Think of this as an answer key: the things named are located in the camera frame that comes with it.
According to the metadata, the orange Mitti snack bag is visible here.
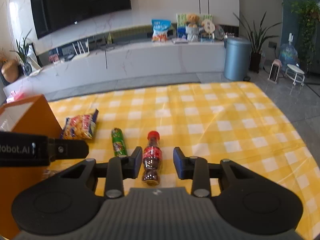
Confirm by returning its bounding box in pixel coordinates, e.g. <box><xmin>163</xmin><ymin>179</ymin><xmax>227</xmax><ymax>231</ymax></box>
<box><xmin>61</xmin><ymin>109</ymin><xmax>99</xmax><ymax>140</ymax></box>

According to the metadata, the green candy tube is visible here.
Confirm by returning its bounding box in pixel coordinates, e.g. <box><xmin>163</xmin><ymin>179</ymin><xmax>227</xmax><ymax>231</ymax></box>
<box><xmin>111</xmin><ymin>128</ymin><xmax>127</xmax><ymax>157</ymax></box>

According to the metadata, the small cola bottle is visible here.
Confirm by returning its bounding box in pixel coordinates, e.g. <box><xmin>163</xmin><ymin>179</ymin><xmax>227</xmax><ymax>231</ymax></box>
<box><xmin>142</xmin><ymin>131</ymin><xmax>162</xmax><ymax>186</ymax></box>

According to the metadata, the orange cardboard box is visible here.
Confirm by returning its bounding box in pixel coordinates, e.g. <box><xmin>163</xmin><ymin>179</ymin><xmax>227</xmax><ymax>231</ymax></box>
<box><xmin>1</xmin><ymin>95</ymin><xmax>62</xmax><ymax>239</ymax></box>

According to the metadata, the pink storage case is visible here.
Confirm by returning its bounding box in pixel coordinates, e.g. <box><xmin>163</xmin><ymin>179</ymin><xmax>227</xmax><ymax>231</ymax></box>
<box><xmin>6</xmin><ymin>90</ymin><xmax>25</xmax><ymax>103</ymax></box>

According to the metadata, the white marble TV console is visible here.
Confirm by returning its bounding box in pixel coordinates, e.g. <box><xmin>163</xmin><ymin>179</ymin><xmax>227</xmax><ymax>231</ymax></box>
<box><xmin>3</xmin><ymin>42</ymin><xmax>226</xmax><ymax>96</ymax></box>

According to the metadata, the golden round vase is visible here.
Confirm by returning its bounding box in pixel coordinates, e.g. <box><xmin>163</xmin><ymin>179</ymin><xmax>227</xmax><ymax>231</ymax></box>
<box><xmin>1</xmin><ymin>60</ymin><xmax>19</xmax><ymax>83</ymax></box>

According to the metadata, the blue glass plant vase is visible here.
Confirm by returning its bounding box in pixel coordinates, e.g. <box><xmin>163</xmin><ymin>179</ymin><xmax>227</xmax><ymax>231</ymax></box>
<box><xmin>22</xmin><ymin>62</ymin><xmax>33</xmax><ymax>76</ymax></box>

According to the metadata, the yellow checkered tablecloth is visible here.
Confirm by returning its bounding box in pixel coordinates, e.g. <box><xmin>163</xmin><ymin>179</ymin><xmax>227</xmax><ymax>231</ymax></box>
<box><xmin>49</xmin><ymin>82</ymin><xmax>319</xmax><ymax>239</ymax></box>

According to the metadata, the white wifi router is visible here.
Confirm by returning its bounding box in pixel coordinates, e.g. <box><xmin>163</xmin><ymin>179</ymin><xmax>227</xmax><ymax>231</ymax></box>
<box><xmin>71</xmin><ymin>39</ymin><xmax>90</xmax><ymax>61</ymax></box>

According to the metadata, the white small stool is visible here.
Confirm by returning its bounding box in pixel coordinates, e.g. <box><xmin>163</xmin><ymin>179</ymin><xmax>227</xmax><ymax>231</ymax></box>
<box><xmin>285</xmin><ymin>64</ymin><xmax>305</xmax><ymax>87</ymax></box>

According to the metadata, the pink small heater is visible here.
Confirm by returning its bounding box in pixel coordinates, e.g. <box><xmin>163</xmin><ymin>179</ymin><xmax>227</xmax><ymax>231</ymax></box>
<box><xmin>268</xmin><ymin>59</ymin><xmax>281</xmax><ymax>83</ymax></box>

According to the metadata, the blue metal trash bin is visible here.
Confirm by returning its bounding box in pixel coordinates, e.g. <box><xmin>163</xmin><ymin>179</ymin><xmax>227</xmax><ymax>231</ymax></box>
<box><xmin>224</xmin><ymin>37</ymin><xmax>251</xmax><ymax>81</ymax></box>

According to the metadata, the blue water jug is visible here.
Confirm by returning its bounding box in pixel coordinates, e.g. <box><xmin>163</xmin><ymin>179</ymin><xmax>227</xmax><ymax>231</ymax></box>
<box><xmin>279</xmin><ymin>33</ymin><xmax>298</xmax><ymax>71</ymax></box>

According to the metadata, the blue white snack bag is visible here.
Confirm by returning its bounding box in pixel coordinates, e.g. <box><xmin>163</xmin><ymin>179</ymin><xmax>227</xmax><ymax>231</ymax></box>
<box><xmin>151</xmin><ymin>19</ymin><xmax>171</xmax><ymax>42</ymax></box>

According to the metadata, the potted long-leaf plant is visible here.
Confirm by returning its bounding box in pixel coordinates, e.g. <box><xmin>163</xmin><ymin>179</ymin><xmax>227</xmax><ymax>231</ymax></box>
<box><xmin>233</xmin><ymin>12</ymin><xmax>281</xmax><ymax>73</ymax></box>

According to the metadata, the teddy bear in basket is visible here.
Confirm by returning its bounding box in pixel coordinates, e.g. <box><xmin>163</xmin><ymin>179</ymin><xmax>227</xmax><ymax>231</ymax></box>
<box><xmin>185</xmin><ymin>14</ymin><xmax>200</xmax><ymax>42</ymax></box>

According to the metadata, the climbing green plant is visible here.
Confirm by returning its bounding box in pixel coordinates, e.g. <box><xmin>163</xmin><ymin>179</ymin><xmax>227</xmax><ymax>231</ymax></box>
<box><xmin>291</xmin><ymin>0</ymin><xmax>319</xmax><ymax>67</ymax></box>

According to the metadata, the black wall television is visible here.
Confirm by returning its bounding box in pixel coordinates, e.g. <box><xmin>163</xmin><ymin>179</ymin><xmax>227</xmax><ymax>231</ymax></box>
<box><xmin>30</xmin><ymin>0</ymin><xmax>131</xmax><ymax>38</ymax></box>

